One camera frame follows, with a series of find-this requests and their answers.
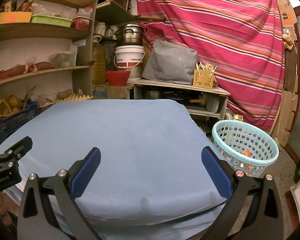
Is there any orange snack packet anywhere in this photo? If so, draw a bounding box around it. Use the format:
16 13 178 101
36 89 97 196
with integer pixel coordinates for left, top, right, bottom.
242 149 251 158

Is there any dark blue plastic crate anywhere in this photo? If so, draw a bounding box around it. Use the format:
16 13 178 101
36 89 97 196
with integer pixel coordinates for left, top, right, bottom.
0 99 38 135

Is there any yellow basket of potatoes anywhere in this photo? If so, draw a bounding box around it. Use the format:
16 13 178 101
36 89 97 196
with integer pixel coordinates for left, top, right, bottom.
0 94 23 118

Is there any light blue laundry basket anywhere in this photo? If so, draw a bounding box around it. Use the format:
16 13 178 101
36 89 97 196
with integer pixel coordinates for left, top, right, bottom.
212 120 279 177

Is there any yellow egg tray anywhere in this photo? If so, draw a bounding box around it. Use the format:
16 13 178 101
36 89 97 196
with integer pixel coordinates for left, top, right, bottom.
52 94 93 105

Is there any oil bottle on floor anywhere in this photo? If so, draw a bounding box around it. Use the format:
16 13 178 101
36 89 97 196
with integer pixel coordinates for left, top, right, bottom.
233 114 243 122

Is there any blue table cloth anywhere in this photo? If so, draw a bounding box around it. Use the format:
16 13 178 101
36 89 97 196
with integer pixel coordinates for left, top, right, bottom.
0 100 225 239

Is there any cardboard box under basket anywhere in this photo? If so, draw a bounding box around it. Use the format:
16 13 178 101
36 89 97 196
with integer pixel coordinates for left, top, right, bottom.
93 83 134 100

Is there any clear storage container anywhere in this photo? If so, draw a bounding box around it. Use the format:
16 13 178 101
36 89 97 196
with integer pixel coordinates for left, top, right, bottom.
49 50 76 68

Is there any grey low shelf cabinet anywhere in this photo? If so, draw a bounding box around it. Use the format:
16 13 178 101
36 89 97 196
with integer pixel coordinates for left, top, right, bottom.
132 79 230 120

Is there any cooking oil jug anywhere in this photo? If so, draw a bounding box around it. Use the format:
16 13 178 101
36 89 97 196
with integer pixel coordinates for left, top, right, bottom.
91 35 106 85

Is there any red woven basket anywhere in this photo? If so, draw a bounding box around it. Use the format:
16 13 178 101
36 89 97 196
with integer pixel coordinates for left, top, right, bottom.
105 70 130 86

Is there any yellow cardboard box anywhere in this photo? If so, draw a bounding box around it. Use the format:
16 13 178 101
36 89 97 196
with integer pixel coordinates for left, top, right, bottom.
0 11 32 25

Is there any green plastic tray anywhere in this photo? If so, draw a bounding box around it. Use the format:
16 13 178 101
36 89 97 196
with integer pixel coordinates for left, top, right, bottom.
31 15 72 28

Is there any yellow chopstick holder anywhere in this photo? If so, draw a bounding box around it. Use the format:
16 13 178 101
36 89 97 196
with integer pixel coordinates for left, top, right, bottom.
193 61 218 89

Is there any small red basket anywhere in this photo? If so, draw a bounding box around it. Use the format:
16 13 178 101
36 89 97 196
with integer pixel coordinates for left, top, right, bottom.
71 16 92 31

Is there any white plastic bucket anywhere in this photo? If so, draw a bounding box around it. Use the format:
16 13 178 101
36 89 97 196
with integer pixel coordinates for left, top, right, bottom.
114 45 145 69

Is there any steel cooking pot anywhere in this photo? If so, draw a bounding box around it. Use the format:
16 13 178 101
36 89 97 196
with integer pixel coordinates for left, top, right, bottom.
115 24 147 46

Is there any striped red curtain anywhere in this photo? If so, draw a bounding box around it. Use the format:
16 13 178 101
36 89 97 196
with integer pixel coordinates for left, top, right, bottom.
136 0 285 131

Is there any wooden wall shelf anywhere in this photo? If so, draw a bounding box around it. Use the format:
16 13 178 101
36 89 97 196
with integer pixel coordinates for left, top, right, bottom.
0 0 98 106

